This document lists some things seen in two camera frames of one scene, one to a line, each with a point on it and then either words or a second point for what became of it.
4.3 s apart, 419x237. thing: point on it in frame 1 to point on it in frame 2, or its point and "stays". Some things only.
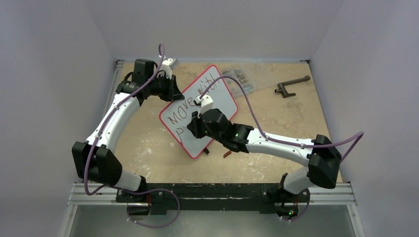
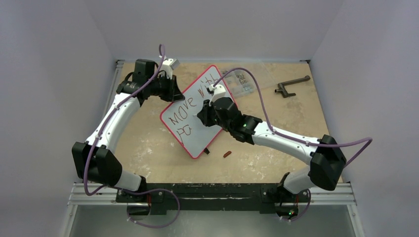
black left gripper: (173, 94) stays
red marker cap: (227, 154) stays
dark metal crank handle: (282, 90) stays
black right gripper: (199, 125) to (212, 112)
